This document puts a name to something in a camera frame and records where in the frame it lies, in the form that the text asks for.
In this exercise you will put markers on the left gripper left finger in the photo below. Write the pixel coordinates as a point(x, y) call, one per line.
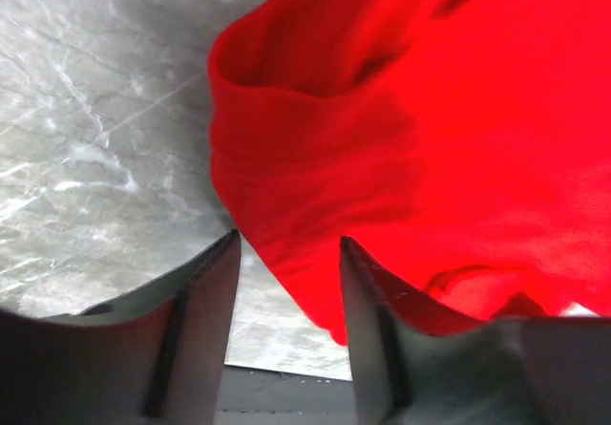
point(153, 355)

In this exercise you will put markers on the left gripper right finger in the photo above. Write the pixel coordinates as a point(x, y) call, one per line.
point(416, 361)

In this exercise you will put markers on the red t shirt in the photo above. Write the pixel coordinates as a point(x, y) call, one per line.
point(464, 143)

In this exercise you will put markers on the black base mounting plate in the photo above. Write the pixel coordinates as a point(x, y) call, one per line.
point(250, 397)

